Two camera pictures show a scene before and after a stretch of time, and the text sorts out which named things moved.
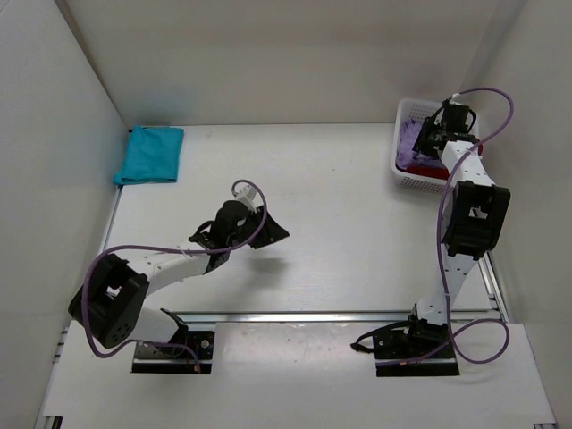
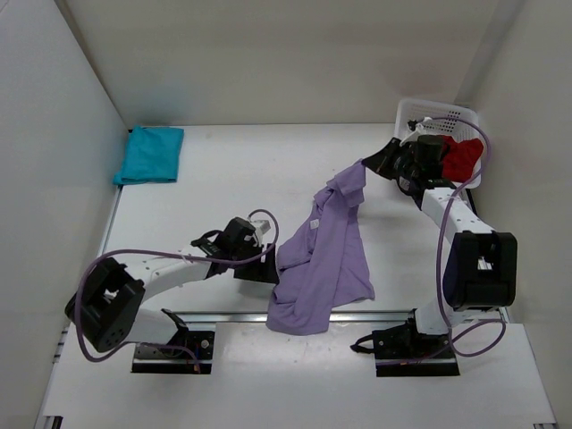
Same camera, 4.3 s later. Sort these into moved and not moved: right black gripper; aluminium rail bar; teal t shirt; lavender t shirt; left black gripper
Moved: lavender t shirt; left black gripper; right black gripper
Not moved: teal t shirt; aluminium rail bar
